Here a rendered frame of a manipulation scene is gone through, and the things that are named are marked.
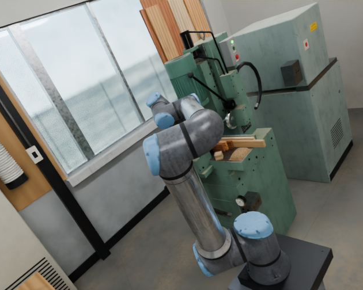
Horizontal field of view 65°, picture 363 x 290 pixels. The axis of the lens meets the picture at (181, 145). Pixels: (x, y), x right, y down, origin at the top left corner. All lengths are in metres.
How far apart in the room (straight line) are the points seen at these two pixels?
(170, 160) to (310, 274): 0.83
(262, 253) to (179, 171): 0.59
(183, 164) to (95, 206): 2.15
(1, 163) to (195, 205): 1.75
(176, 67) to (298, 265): 1.15
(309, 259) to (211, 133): 0.82
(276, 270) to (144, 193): 2.10
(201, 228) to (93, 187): 1.94
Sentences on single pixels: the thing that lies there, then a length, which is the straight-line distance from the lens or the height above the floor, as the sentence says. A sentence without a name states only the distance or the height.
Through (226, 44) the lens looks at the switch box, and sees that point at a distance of 1.86.
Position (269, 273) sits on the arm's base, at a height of 0.66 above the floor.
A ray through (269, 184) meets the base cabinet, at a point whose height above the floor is 0.48.
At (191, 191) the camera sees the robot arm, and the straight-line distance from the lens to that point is 0.93.
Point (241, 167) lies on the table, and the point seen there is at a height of 0.86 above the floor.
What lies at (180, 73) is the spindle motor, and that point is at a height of 1.43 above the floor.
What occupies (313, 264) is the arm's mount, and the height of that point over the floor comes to 0.61.
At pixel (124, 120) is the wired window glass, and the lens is 3.08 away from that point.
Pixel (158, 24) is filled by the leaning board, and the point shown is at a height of 1.72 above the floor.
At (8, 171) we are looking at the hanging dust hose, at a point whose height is 1.21.
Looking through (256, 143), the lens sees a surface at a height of 0.93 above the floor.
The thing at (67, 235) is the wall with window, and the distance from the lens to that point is 2.90.
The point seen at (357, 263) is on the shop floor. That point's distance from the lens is 2.21.
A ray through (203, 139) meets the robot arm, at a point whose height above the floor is 1.38.
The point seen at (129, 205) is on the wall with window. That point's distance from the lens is 3.13.
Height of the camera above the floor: 1.70
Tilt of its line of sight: 22 degrees down
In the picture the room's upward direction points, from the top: 24 degrees counter-clockwise
